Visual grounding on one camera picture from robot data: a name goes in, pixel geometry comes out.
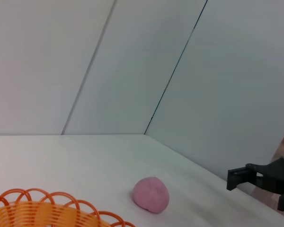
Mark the pink peach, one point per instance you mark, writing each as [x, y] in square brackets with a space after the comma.
[151, 195]

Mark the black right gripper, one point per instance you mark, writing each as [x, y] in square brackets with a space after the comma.
[281, 175]

